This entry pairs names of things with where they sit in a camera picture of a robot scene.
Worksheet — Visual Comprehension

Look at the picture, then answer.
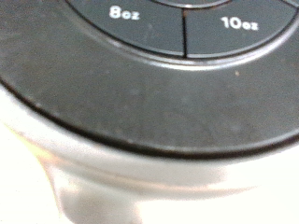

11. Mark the black Keurig coffee machine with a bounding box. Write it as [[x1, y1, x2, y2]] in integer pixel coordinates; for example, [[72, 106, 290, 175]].
[[0, 0, 299, 224]]

